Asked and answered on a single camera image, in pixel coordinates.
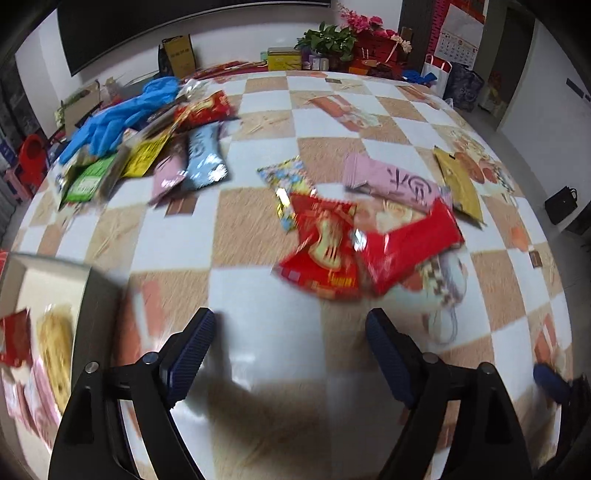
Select blue patterned bag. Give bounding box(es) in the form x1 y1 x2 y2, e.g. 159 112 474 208
445 62 485 113

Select red and white carton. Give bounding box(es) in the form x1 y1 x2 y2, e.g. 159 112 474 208
480 69 509 118

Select yellow black paper bag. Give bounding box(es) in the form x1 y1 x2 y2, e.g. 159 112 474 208
158 34 195 78

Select pink plastic stool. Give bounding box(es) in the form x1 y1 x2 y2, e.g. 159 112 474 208
2 168 33 201

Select red printed snack bag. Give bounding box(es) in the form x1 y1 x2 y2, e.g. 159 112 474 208
173 90 238 132

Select large pink white snack packet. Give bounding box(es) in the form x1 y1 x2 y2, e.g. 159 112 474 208
21 360 63 455

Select light blue snack packet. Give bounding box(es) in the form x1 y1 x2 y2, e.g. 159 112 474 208
182 121 230 190

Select green snack packet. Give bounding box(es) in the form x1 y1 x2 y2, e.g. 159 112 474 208
58 154 118 206

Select black wall television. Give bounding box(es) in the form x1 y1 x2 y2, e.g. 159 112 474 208
56 0 332 78

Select plain red snack packet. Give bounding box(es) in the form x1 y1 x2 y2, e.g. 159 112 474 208
353 196 466 297

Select glass display cabinet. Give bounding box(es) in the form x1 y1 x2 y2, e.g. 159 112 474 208
0 60 42 153

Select small red snack packet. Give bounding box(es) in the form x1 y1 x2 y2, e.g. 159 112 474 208
0 309 33 367

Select pile of blue gloves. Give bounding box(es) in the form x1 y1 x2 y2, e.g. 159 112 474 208
58 76 183 164

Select black handbag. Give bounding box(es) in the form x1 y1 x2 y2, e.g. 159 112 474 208
545 186 579 226

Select grey shallow box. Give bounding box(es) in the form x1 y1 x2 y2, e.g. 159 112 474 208
0 251 123 462

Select long pink snack packet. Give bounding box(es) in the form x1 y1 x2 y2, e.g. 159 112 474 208
342 152 455 214

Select red gold patterned snack packet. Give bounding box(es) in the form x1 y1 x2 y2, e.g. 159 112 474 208
272 194 361 302

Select red gift box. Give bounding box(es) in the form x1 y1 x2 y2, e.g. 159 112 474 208
353 37 402 70

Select small colourful snack packet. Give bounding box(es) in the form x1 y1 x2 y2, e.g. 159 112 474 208
256 156 319 234

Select green potted plant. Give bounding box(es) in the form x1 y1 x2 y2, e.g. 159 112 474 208
295 23 358 63

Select white paper bag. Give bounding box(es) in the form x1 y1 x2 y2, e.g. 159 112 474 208
421 54 452 100

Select red plastic stool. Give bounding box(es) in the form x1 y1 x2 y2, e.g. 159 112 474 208
17 134 49 185

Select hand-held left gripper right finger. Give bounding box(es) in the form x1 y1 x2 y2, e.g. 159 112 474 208
365 308 536 480

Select pink artificial flowers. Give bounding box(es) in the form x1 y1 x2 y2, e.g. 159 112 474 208
337 2 411 54

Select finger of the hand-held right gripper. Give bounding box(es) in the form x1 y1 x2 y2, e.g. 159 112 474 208
532 363 591 416

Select blue plastic bag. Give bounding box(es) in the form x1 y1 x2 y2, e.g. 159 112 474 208
402 69 437 88

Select wall calendar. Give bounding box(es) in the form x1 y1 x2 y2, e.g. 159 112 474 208
436 4 483 70

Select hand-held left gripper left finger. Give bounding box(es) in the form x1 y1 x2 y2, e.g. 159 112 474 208
48 307 218 480

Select open cardboard box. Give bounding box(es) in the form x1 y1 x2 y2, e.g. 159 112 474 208
55 80 102 137

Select yellow printed snack packet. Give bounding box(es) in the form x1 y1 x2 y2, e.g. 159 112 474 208
121 131 174 178

